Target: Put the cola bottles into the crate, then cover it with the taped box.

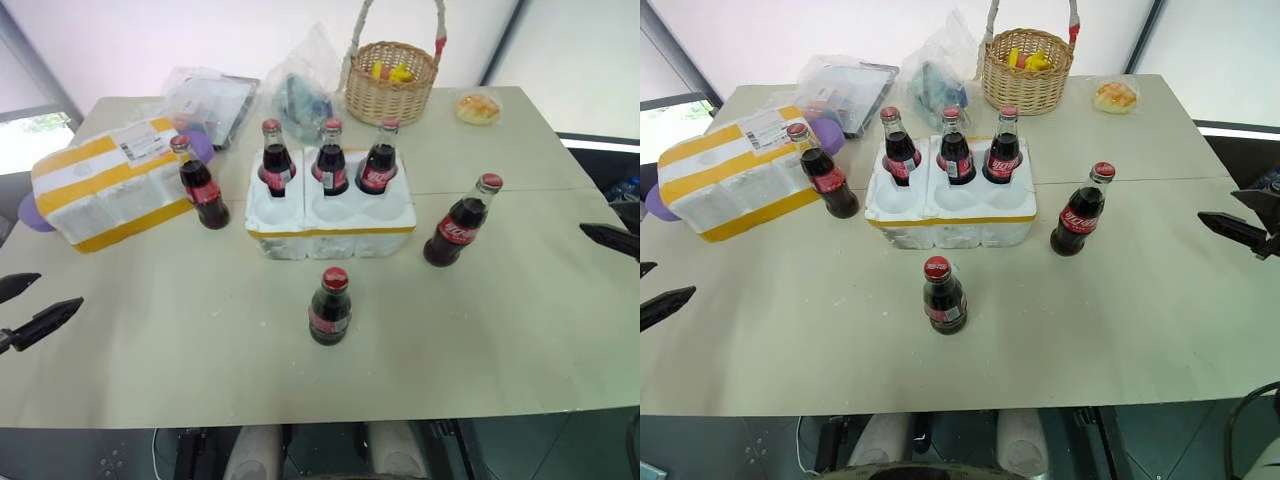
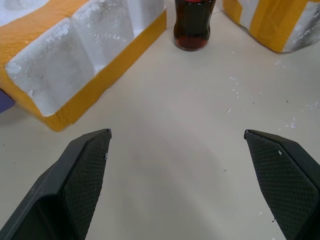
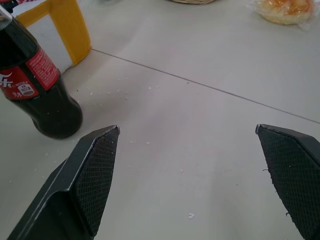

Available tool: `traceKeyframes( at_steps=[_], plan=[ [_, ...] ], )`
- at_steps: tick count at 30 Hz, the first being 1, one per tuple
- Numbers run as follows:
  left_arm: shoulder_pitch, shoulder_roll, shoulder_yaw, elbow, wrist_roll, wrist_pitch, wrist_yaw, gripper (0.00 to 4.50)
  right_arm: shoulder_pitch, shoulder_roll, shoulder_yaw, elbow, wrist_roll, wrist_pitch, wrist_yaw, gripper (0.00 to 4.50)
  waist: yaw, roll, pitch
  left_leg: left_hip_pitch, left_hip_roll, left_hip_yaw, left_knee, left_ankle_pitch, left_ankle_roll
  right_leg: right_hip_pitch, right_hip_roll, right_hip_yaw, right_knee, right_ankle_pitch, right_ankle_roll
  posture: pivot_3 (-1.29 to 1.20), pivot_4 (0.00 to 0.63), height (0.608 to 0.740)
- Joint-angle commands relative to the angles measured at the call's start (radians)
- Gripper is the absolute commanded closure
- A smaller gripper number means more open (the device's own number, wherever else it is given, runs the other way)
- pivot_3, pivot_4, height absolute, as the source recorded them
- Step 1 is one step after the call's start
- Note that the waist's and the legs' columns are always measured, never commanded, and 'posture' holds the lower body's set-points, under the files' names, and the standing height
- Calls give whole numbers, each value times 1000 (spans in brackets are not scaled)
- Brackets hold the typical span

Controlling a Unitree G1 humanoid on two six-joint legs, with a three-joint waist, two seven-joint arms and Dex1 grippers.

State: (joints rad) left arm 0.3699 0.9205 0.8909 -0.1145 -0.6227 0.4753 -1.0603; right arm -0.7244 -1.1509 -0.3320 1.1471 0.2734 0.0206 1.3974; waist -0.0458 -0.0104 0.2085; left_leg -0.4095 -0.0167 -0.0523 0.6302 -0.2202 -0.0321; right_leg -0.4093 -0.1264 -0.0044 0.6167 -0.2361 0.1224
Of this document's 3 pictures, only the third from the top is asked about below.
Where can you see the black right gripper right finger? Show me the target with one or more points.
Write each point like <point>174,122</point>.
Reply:
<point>292,162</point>

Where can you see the bread in clear plastic bag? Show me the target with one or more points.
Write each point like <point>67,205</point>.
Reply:
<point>285,10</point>

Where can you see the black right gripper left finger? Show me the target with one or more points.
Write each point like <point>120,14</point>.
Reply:
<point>82,180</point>

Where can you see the cola bottle with red label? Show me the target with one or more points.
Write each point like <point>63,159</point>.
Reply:
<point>32,82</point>

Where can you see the yellow and white box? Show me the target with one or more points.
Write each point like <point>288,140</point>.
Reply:
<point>56,32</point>

